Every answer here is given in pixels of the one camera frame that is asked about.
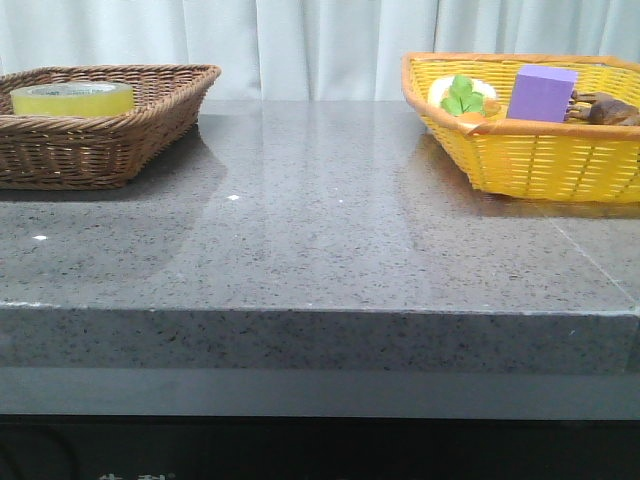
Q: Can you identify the brown wooden animal figure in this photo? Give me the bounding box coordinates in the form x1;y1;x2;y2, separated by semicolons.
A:
565;91;639;126

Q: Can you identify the green leaf toy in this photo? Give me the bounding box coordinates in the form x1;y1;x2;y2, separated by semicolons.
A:
440;75;485;116

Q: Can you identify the purple foam block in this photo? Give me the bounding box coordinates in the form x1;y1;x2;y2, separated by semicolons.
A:
507;64;578;123

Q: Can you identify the yellow packing tape roll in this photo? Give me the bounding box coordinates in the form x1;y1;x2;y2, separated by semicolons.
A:
10;81;135;117

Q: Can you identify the yellow woven basket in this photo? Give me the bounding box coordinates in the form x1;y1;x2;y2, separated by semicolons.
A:
402;52;639;203

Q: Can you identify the white curtain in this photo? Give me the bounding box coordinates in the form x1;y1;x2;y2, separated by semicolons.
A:
1;1;639;101

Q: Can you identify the brown wicker basket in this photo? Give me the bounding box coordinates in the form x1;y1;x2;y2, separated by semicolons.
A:
1;64;222;190

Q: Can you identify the orange carrot toy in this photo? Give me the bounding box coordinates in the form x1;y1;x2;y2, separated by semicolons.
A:
458;99;502;123

